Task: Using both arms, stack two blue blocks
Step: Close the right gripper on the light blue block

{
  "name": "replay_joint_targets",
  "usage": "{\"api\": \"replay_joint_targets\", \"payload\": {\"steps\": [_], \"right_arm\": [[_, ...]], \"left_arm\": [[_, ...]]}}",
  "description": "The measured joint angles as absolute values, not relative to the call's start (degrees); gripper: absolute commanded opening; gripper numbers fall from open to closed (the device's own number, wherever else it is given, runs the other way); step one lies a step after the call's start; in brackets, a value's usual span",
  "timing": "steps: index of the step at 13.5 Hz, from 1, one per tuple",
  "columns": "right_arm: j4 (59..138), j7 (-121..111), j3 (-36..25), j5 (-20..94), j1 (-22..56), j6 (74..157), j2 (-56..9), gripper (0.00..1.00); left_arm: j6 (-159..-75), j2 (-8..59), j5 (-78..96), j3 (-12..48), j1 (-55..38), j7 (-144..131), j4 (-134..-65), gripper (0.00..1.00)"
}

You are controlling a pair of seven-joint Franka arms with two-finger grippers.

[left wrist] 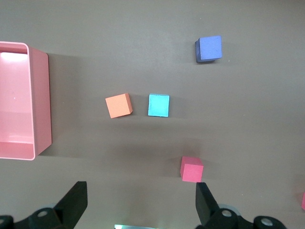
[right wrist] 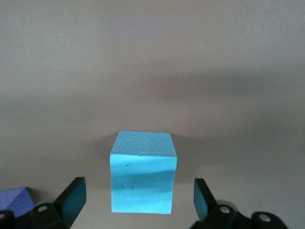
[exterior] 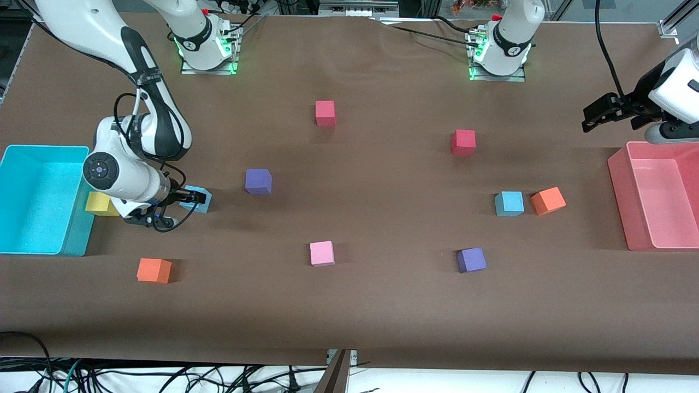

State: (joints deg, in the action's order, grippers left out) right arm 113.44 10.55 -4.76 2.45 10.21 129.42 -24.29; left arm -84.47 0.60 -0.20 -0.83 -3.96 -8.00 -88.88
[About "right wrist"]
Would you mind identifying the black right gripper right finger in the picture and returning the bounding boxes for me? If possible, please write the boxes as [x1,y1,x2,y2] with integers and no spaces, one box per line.
[190,177,290,229]

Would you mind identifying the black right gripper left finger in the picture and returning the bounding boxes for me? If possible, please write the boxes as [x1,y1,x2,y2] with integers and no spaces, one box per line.
[0,176,87,229]

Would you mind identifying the light blue foam block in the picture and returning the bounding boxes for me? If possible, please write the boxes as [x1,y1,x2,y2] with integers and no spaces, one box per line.
[110,130,178,215]

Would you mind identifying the purple foam block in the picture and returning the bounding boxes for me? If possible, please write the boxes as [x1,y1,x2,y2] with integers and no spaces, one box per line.
[0,187,34,218]

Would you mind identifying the brown table cover sheet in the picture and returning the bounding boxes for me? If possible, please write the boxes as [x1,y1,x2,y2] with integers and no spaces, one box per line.
[0,0,305,229]

